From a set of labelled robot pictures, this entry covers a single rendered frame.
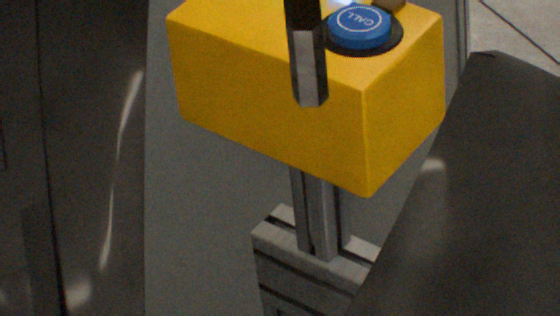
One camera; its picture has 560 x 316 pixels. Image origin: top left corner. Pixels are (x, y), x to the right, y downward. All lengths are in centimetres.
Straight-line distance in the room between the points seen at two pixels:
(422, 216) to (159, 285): 107
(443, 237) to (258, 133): 36
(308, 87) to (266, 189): 141
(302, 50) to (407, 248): 24
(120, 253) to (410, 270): 18
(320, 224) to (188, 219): 65
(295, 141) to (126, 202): 49
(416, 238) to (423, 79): 33
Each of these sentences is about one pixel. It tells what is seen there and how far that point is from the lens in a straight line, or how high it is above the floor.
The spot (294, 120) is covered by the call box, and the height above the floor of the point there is 103.
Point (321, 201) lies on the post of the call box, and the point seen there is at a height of 92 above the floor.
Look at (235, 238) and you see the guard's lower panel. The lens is 162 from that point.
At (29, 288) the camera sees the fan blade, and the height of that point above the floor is 130.
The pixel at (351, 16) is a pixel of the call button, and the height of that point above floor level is 108.
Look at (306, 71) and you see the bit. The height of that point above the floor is 138.
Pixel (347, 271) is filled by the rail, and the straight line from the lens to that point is 90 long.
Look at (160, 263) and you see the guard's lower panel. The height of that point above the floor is 45.
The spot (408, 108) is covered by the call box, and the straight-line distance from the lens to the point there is 77.
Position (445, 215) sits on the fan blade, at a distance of 47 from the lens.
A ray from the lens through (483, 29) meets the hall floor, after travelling 263.
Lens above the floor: 151
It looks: 41 degrees down
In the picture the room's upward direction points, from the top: 7 degrees counter-clockwise
